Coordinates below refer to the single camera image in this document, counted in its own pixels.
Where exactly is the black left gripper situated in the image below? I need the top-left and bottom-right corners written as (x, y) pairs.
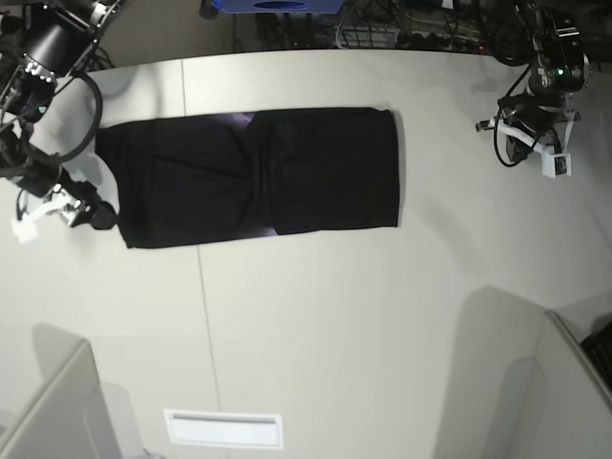
top-left (475, 93), bottom-right (567, 165)

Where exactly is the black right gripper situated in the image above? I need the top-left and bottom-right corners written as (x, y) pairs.
top-left (7, 160), bottom-right (119, 230)

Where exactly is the black T-shirt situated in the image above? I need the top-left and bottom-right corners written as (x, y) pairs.
top-left (95, 107), bottom-right (401, 250)

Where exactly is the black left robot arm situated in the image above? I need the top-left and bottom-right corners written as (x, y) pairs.
top-left (475, 1), bottom-right (589, 178)

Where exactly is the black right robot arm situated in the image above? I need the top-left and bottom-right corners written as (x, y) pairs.
top-left (1, 1), bottom-right (122, 230)

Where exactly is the black power strip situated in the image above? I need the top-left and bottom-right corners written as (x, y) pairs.
top-left (395, 32), bottom-right (487, 54)

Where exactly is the white left partition panel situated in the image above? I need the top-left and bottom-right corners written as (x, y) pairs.
top-left (1, 339), bottom-right (122, 459)

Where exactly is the white partition panel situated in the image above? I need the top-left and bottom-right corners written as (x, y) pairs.
top-left (500, 310), bottom-right (612, 459)
top-left (1, 339), bottom-right (122, 459)

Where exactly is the black keyboard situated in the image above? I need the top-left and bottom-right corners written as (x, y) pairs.
top-left (580, 322), bottom-right (612, 388)

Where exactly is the blue box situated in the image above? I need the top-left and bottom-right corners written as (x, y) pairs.
top-left (212, 0), bottom-right (344, 14)

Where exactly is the white right partition panel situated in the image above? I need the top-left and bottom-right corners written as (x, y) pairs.
top-left (500, 310), bottom-right (612, 459)

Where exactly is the white table cable slot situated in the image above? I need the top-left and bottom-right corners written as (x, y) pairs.
top-left (164, 409), bottom-right (284, 450)

